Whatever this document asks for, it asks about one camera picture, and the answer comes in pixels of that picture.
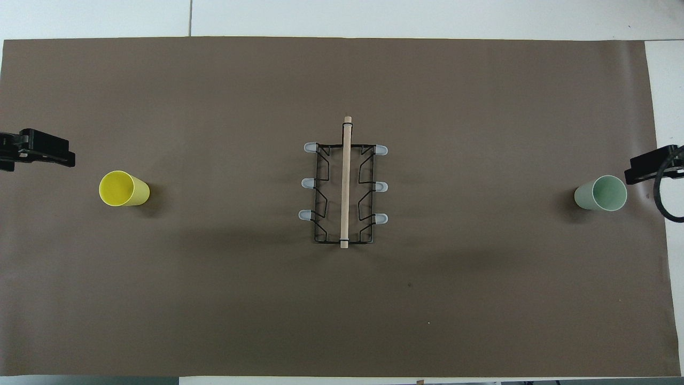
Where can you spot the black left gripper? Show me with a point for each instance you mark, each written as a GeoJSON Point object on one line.
{"type": "Point", "coordinates": [8, 147]}

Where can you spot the pale green plastic cup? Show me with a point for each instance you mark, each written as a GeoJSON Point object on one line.
{"type": "Point", "coordinates": [601, 193]}

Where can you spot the brown paper table mat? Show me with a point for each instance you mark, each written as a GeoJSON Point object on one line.
{"type": "Point", "coordinates": [214, 294]}

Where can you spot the yellow plastic cup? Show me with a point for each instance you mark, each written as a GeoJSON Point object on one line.
{"type": "Point", "coordinates": [124, 188]}

